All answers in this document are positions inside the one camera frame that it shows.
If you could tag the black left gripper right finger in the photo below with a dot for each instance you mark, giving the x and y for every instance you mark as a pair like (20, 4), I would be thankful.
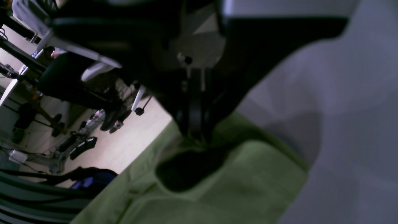
(253, 48)

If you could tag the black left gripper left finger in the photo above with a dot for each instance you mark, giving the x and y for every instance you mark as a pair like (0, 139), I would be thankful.
(140, 35)

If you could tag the green T-shirt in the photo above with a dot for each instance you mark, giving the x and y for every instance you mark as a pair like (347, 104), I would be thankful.
(244, 175)

